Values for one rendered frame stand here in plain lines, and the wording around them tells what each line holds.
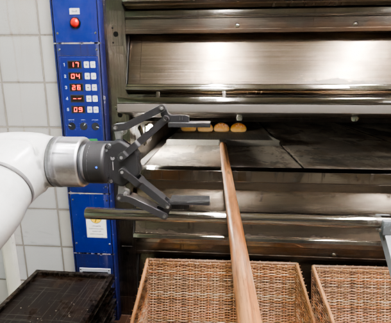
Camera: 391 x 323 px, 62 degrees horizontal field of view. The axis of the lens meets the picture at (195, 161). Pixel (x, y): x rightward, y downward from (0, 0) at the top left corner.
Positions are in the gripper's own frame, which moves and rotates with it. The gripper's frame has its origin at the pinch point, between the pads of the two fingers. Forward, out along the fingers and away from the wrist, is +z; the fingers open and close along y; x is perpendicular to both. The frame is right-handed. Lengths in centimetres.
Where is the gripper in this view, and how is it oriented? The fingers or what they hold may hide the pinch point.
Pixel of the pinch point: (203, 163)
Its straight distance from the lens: 56.9
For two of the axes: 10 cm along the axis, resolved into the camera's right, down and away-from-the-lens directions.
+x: -0.6, 2.3, -9.7
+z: 10.0, 0.1, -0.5
